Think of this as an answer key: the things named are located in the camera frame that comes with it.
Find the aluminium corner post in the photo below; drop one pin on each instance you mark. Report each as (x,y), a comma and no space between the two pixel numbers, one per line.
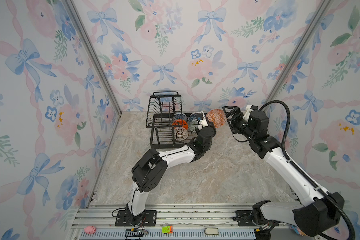
(82,32)
(307,35)

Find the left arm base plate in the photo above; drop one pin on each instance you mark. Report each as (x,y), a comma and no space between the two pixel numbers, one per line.
(125,218)

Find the white small eraser block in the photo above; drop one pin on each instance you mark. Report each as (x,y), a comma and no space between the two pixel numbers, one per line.
(211,231)

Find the green patterned bowl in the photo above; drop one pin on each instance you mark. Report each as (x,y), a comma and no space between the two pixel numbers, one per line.
(193,125)

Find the white brown lattice bowl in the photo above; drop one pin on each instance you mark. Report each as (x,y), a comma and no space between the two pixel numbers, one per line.
(181,134)

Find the aluminium front rail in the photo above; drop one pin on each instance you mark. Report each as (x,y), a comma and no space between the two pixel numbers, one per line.
(188,220)

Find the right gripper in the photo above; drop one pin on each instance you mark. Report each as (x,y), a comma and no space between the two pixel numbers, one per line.
(237,111)

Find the pink toy pig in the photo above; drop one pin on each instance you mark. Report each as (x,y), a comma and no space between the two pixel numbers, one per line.
(90,230)

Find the red patterned bowl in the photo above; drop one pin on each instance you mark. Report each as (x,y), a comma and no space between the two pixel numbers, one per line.
(217,116)

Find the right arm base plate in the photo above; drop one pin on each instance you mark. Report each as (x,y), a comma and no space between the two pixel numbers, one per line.
(253,218)

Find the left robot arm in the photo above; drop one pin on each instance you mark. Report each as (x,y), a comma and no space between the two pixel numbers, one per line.
(150,169)

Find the orange plastic bowl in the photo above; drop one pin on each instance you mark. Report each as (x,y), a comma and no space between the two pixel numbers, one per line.
(180,123)

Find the blue floral bowl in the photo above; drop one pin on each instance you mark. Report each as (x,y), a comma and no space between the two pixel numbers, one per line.
(180,116)

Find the aluminium corner post left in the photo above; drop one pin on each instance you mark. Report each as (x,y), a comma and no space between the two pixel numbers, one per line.
(82,32)

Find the blue triangle pattern bowl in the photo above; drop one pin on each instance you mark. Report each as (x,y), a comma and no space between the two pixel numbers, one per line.
(197,115)

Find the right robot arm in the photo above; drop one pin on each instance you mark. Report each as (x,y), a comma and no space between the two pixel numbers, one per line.
(318,209)

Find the green orange small block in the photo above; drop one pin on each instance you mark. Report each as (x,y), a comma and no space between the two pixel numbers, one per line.
(167,230)

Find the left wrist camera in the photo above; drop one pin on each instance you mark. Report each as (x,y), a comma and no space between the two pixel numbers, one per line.
(202,123)

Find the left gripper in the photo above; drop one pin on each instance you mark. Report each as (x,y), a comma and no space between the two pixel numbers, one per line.
(210,128)

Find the aluminium corner post right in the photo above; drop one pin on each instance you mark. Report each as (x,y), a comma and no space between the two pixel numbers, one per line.
(307,35)

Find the black wire dish rack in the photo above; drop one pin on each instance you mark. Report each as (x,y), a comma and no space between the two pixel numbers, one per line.
(170,126)

